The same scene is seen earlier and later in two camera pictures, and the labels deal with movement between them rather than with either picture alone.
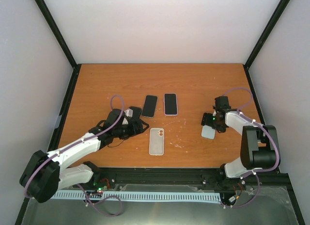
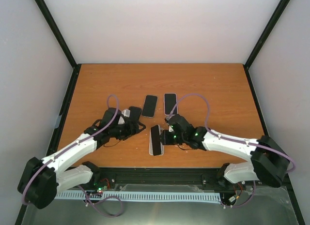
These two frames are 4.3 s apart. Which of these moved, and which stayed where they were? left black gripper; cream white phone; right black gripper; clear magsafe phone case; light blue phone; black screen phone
Moved: light blue phone; right black gripper
Stayed: black screen phone; cream white phone; left black gripper; clear magsafe phone case
